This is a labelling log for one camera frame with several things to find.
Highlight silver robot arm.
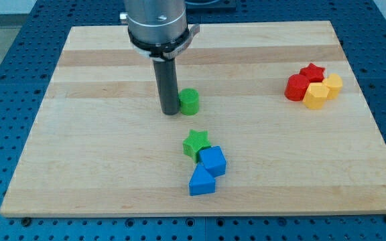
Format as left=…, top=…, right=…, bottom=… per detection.
left=120, top=0, right=200, bottom=62

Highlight blue triangle block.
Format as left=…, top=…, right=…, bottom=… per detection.
left=188, top=164, right=216, bottom=196

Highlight green star block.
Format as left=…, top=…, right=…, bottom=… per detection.
left=182, top=129, right=212, bottom=163

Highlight green cylinder block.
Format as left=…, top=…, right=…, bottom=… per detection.
left=179, top=88, right=200, bottom=116

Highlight blue cube block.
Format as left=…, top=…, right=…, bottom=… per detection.
left=199, top=146, right=227, bottom=177

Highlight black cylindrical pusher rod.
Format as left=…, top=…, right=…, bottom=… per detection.
left=153, top=60, right=180, bottom=115

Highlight wooden board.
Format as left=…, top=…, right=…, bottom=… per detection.
left=0, top=21, right=386, bottom=218

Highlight red cylinder block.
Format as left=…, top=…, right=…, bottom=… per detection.
left=284, top=74, right=310, bottom=101

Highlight yellow hexagon block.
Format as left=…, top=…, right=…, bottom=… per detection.
left=302, top=82, right=330, bottom=110

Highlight red star block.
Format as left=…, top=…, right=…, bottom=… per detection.
left=300, top=63, right=325, bottom=82

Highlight yellow heart block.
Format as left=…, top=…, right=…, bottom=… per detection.
left=322, top=74, right=343, bottom=100

